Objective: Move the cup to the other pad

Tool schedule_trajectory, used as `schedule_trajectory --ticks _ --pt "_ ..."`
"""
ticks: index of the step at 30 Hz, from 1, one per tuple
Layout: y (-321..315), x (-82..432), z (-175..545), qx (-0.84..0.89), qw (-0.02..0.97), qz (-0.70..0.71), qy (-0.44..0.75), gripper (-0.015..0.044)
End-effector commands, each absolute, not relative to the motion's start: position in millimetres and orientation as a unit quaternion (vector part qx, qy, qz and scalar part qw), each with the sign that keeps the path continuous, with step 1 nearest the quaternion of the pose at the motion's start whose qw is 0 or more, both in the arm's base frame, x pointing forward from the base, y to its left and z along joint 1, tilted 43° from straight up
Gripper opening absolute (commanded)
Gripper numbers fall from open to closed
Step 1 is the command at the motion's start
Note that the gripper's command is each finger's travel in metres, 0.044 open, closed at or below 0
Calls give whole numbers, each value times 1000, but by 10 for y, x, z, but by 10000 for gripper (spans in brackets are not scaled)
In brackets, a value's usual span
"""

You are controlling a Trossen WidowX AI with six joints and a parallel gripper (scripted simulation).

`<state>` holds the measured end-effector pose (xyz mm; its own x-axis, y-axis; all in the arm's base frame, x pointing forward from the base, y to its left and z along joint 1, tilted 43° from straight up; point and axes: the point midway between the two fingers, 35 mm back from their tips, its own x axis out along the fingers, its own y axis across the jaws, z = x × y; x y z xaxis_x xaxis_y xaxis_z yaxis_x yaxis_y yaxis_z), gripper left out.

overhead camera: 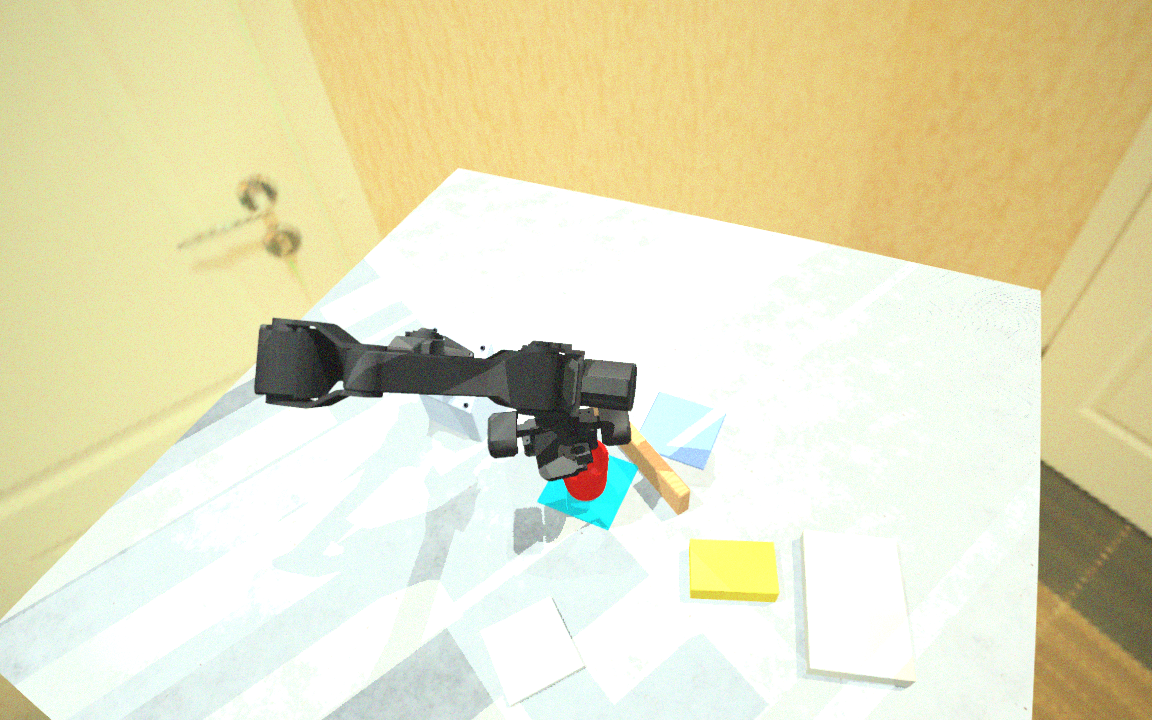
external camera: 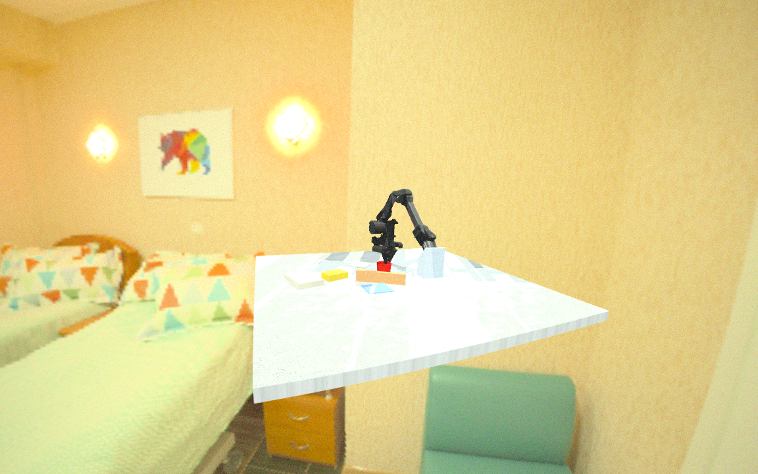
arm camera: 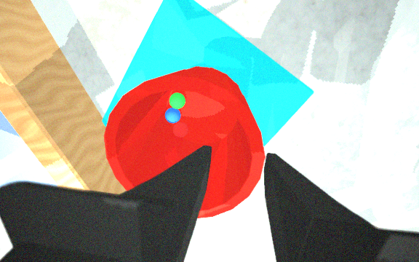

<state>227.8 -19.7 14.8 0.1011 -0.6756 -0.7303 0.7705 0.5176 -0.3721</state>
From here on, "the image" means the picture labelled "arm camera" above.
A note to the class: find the blue ball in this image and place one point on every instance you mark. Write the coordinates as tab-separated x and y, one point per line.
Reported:
172	115

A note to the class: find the green ball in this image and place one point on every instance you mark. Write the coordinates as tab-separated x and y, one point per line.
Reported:
177	100

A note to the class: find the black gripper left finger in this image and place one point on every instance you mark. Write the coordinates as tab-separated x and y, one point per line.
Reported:
152	222

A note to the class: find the wooden plank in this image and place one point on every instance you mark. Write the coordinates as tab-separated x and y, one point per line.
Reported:
47	105

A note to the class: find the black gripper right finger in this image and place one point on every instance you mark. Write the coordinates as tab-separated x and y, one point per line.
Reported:
308	225

